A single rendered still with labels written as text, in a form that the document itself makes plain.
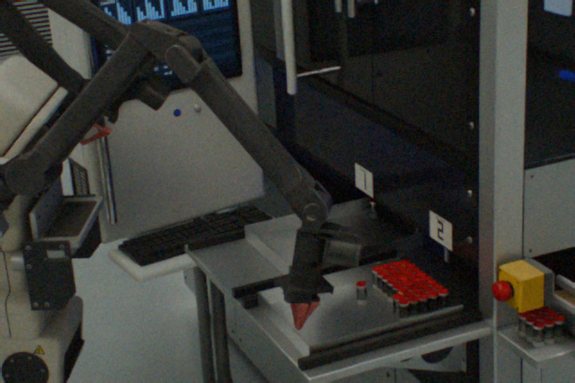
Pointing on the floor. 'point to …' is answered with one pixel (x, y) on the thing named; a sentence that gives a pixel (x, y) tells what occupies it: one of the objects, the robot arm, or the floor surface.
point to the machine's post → (500, 173)
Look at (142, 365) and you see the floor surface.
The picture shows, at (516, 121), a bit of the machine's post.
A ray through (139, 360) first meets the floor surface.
